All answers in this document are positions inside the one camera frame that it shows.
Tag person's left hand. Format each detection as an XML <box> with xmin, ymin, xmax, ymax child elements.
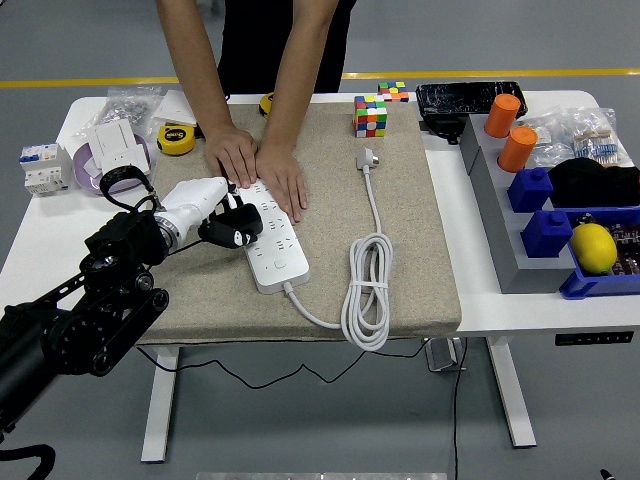
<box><xmin>254</xmin><ymin>144</ymin><xmax>308</xmax><ymax>224</ymax></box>

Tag person's right hand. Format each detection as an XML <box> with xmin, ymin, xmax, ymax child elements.
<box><xmin>203</xmin><ymin>124</ymin><xmax>260</xmax><ymax>190</ymax></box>

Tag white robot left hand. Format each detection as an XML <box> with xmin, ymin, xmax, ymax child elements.
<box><xmin>160</xmin><ymin>175</ymin><xmax>260</xmax><ymax>250</ymax></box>

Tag black adapter cord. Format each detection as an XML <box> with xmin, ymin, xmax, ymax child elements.
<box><xmin>134</xmin><ymin>238</ymin><xmax>431</xmax><ymax>389</ymax></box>

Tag black power adapter plug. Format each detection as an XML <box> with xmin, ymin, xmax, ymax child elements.
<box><xmin>209</xmin><ymin>202</ymin><xmax>265</xmax><ymax>241</ymax></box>

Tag white power strip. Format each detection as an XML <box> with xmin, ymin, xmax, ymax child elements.
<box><xmin>227</xmin><ymin>180</ymin><xmax>311</xmax><ymax>295</ymax></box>

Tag grey-brown mat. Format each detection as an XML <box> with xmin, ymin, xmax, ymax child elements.
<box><xmin>132</xmin><ymin>102</ymin><xmax>462</xmax><ymax>346</ymax></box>

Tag yellow tape measure black face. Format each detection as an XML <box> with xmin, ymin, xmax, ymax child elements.
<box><xmin>156</xmin><ymin>124</ymin><xmax>197</xmax><ymax>157</ymax></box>

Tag large puzzle cube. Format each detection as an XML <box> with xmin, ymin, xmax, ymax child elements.
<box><xmin>353</xmin><ymin>94</ymin><xmax>389</xmax><ymax>139</ymax></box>

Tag purple plate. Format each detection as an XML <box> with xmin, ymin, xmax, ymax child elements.
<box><xmin>72</xmin><ymin>132</ymin><xmax>152</xmax><ymax>196</ymax></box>

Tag person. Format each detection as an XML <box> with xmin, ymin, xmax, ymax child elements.
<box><xmin>217</xmin><ymin>0</ymin><xmax>357</xmax><ymax>96</ymax></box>

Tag plastic bag of screws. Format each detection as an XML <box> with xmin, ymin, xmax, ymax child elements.
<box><xmin>73</xmin><ymin>85</ymin><xmax>164</xmax><ymax>141</ymax></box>

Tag white table leg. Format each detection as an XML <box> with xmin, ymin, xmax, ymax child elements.
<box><xmin>140</xmin><ymin>344</ymin><xmax>181</xmax><ymax>464</ymax></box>
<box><xmin>487</xmin><ymin>335</ymin><xmax>538</xmax><ymax>448</ymax></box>

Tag black table control panel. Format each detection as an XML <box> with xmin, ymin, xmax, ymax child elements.
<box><xmin>553</xmin><ymin>330</ymin><xmax>635</xmax><ymax>347</ymax></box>

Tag small puzzle cube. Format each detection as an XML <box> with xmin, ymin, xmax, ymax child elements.
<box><xmin>377</xmin><ymin>81</ymin><xmax>410</xmax><ymax>104</ymax></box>

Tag white circuit breaker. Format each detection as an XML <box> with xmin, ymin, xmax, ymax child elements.
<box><xmin>18</xmin><ymin>142</ymin><xmax>74</xmax><ymax>197</ymax></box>

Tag blue plastic bin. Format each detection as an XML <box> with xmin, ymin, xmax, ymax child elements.
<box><xmin>558</xmin><ymin>204</ymin><xmax>640</xmax><ymax>301</ymax></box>

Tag black wrapped tray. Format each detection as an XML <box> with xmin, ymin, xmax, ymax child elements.
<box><xmin>415</xmin><ymin>81</ymin><xmax>529</xmax><ymax>124</ymax></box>

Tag silver box under table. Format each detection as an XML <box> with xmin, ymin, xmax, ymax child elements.
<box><xmin>424</xmin><ymin>337</ymin><xmax>467</xmax><ymax>373</ymax></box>

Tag grey stepped block holder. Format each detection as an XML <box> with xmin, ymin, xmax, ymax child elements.
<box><xmin>458</xmin><ymin>113</ymin><xmax>576</xmax><ymax>295</ymax></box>

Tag orange cylinder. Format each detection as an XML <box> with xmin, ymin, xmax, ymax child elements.
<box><xmin>483</xmin><ymin>94</ymin><xmax>522</xmax><ymax>139</ymax></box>
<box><xmin>497</xmin><ymin>125</ymin><xmax>539</xmax><ymax>174</ymax></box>

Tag yellow lemon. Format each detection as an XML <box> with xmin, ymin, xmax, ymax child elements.
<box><xmin>569</xmin><ymin>223</ymin><xmax>619</xmax><ymax>275</ymax></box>

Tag circuit boards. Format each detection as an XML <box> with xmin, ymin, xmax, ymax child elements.
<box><xmin>577</xmin><ymin>212</ymin><xmax>640</xmax><ymax>277</ymax></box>

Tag blue block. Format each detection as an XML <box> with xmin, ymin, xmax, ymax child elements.
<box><xmin>520</xmin><ymin>209</ymin><xmax>574</xmax><ymax>260</ymax></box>
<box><xmin>507</xmin><ymin>167</ymin><xmax>555</xmax><ymax>214</ymax></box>

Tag clear plastic parts bag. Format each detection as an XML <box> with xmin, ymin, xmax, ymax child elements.
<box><xmin>519</xmin><ymin>112</ymin><xmax>576</xmax><ymax>169</ymax></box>

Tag black cloth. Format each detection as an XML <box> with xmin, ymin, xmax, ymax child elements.
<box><xmin>547</xmin><ymin>158</ymin><xmax>640</xmax><ymax>210</ymax></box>

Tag plastic bag of resistors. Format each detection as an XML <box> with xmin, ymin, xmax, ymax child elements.
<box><xmin>569</xmin><ymin>107</ymin><xmax>634</xmax><ymax>169</ymax></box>

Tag white square wall switch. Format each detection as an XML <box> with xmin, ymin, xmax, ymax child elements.
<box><xmin>151</xmin><ymin>89</ymin><xmax>198</xmax><ymax>126</ymax></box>

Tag white wall socket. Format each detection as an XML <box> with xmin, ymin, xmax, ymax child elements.
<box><xmin>99</xmin><ymin>144</ymin><xmax>152</xmax><ymax>176</ymax></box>

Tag white power strip cord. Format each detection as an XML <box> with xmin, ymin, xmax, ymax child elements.
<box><xmin>283</xmin><ymin>146</ymin><xmax>395</xmax><ymax>351</ymax></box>

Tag white switch panel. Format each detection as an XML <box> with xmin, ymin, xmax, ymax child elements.
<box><xmin>93</xmin><ymin>118</ymin><xmax>141</xmax><ymax>169</ymax></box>

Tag black hanging cable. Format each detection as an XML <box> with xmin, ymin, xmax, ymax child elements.
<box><xmin>452</xmin><ymin>337</ymin><xmax>469</xmax><ymax>480</ymax></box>

